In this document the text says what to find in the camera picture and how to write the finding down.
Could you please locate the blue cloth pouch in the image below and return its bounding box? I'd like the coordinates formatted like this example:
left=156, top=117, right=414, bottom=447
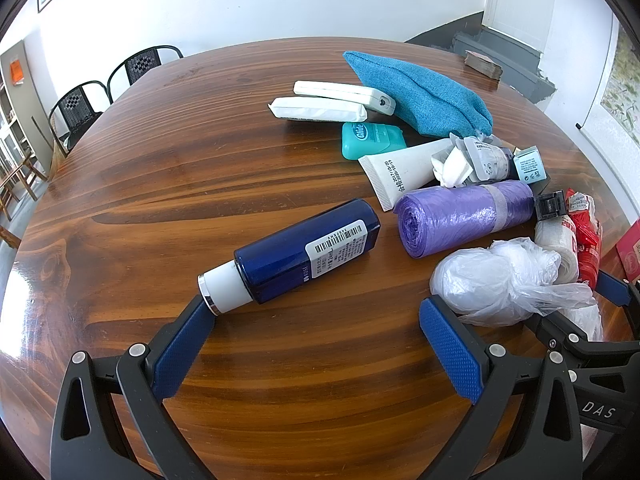
left=343, top=50, right=494, bottom=139

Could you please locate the dark blue bottle white cap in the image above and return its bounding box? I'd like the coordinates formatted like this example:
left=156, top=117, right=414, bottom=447
left=197, top=198, right=381, bottom=317

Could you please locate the teal dental floss box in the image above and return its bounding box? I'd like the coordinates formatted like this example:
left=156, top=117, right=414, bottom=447
left=342, top=121, right=408, bottom=160

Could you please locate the hanging scroll painting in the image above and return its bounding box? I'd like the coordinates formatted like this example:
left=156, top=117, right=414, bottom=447
left=575, top=25, right=640, bottom=161

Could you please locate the red snack packet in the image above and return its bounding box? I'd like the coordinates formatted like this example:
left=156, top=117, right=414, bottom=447
left=565, top=189, right=603, bottom=291

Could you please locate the crumpled white wrapper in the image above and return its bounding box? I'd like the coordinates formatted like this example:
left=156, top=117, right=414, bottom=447
left=431, top=132, right=476, bottom=188

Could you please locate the wooden desktop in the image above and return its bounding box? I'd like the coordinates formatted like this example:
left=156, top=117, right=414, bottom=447
left=0, top=37, right=631, bottom=480

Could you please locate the wooden shelf cabinet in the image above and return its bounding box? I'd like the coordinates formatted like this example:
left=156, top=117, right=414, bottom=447
left=0, top=40, right=51, bottom=181

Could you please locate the red storage box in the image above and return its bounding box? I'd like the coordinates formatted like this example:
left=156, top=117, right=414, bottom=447
left=616, top=222, right=640, bottom=281

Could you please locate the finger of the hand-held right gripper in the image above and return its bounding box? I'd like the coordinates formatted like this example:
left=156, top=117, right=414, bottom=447
left=530, top=310, right=596, bottom=356
left=595, top=269, right=640, bottom=311

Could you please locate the wooden chair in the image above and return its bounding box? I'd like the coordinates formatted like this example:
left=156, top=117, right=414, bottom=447
left=0, top=152, right=48, bottom=221

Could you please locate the white plastic bag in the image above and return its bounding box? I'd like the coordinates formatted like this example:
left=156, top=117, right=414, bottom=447
left=430, top=237, right=603, bottom=341

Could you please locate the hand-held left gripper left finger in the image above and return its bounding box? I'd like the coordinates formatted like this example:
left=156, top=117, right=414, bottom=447
left=50, top=296, right=217, bottom=480

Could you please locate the long white plastic case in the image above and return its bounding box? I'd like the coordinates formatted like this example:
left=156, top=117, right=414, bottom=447
left=293, top=80, right=397, bottom=113

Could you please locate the small light blue box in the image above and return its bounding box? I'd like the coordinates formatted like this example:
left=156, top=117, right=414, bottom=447
left=513, top=146, right=547, bottom=184

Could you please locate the white roll in clear bag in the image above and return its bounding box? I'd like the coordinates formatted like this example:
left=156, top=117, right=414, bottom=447
left=534, top=215, right=581, bottom=286

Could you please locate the grey staircase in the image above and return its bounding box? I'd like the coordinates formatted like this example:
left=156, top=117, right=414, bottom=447
left=405, top=10, right=557, bottom=103

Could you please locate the purple trash bag roll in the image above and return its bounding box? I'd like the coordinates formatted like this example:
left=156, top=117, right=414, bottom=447
left=393, top=180, right=536, bottom=260

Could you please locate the black metal chair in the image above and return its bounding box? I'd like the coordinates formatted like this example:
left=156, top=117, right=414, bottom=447
left=107, top=45, right=185, bottom=102
left=48, top=80, right=108, bottom=158

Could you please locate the grey blue tube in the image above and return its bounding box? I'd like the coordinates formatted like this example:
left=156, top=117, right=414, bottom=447
left=460, top=135, right=516, bottom=183

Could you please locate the small brown box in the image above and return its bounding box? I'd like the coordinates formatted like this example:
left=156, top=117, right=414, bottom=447
left=464, top=50, right=503, bottom=81

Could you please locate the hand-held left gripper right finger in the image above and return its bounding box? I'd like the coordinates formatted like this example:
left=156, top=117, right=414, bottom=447
left=415, top=296, right=583, bottom=480

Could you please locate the white tissue pack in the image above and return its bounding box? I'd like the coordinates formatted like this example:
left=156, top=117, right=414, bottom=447
left=269, top=96, right=367, bottom=124

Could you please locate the white squeeze tube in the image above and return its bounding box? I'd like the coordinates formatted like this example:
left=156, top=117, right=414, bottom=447
left=358, top=138, right=453, bottom=212

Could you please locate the black plastic clip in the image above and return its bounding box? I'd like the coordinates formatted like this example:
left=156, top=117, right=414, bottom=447
left=535, top=191, right=568, bottom=221

